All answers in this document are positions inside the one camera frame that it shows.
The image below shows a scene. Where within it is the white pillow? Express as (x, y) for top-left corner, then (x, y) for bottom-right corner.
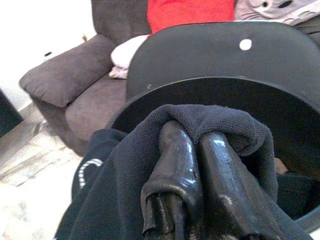
(108, 34), (151, 80)

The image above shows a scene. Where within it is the dark brown sofa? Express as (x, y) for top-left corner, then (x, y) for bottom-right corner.
(18, 0), (153, 158)

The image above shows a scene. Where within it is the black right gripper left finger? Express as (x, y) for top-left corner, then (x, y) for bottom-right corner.
(141, 121), (208, 240)

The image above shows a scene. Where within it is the black television cabinet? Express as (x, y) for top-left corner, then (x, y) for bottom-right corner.
(0, 88), (25, 140)

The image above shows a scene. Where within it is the red cushion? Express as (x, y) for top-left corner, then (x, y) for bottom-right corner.
(146, 0), (236, 35)

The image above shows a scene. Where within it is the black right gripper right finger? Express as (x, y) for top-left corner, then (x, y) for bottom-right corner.
(199, 133), (288, 240)

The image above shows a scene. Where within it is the grey cat cushion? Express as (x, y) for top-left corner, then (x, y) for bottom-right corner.
(234, 0), (320, 26)

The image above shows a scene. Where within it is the black shirt with white print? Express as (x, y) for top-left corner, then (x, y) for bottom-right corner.
(56, 103), (316, 240)

